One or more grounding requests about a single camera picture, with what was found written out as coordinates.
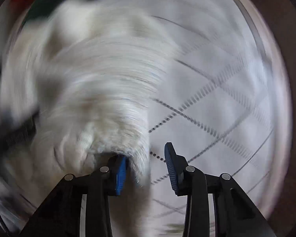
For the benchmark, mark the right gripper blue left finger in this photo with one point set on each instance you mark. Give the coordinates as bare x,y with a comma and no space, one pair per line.
78,206

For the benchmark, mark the floral grid-pattern bed sheet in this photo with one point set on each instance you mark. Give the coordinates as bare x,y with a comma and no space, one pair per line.
223,105

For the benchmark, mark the cream fuzzy tweed jacket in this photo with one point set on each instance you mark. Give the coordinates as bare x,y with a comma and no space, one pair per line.
89,70

